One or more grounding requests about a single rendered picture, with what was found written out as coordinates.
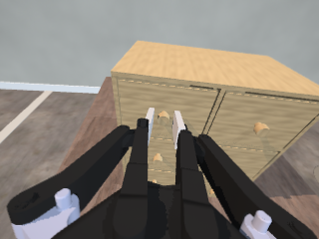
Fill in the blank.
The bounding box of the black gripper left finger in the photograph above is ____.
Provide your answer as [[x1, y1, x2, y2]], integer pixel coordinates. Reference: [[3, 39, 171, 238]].
[[7, 108, 155, 239]]

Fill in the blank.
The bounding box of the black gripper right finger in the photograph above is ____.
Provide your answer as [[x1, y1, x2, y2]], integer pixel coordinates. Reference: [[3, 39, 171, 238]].
[[172, 111, 318, 239]]

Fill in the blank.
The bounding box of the light wooden chest of drawers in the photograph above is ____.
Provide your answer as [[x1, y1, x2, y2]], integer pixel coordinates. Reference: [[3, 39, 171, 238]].
[[111, 41, 319, 181]]

